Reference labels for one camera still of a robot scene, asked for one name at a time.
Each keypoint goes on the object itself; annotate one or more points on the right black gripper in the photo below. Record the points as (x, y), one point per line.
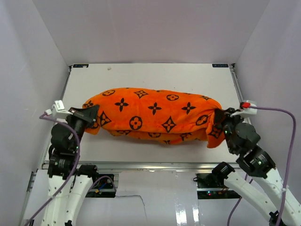
(220, 114)

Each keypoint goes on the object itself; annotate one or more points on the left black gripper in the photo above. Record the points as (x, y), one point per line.
(88, 114)

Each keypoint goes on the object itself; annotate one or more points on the orange patterned pillowcase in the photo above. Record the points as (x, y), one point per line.
(166, 116)

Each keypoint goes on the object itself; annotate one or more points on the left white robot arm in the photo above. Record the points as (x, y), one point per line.
(68, 183)

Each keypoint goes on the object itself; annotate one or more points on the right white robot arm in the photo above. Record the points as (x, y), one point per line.
(276, 204)

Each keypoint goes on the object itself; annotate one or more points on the right blue corner label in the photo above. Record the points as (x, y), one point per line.
(220, 65)

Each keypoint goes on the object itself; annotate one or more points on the blue corner label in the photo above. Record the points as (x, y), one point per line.
(220, 65)
(80, 66)

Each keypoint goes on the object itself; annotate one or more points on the left blue corner label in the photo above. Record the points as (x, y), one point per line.
(80, 66)

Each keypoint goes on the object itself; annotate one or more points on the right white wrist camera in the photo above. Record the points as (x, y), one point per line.
(246, 109)

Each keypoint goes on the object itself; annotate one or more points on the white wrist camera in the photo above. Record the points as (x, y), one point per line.
(246, 109)
(58, 110)

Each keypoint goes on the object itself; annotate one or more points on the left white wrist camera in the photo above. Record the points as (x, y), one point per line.
(58, 110)

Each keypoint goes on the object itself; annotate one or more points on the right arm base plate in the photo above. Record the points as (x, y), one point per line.
(209, 189)

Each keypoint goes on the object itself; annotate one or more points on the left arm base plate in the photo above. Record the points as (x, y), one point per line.
(103, 185)

